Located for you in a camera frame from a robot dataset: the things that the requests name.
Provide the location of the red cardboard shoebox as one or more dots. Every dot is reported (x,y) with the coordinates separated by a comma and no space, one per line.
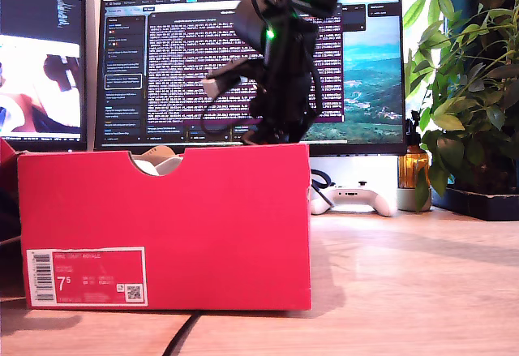
(219,230)

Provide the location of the green leafy houseplant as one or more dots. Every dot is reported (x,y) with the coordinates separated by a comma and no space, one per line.
(470,88)

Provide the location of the black portrait computer monitor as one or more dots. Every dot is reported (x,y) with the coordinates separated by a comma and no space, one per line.
(40,15)

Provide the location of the white game controller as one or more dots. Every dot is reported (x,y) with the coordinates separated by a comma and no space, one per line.
(357,200)

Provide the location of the wide black computer monitor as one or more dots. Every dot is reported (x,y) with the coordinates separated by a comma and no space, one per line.
(162,68)

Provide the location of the dark blue planter tray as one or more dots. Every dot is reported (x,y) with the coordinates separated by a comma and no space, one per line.
(482,206)

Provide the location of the pale round pot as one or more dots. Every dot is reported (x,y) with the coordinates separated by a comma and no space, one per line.
(405,200)

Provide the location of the amber glass pump bottle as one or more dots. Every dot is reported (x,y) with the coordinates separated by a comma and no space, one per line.
(411,165)

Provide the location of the red shoebox lid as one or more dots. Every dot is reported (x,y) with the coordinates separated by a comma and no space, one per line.
(7,161)

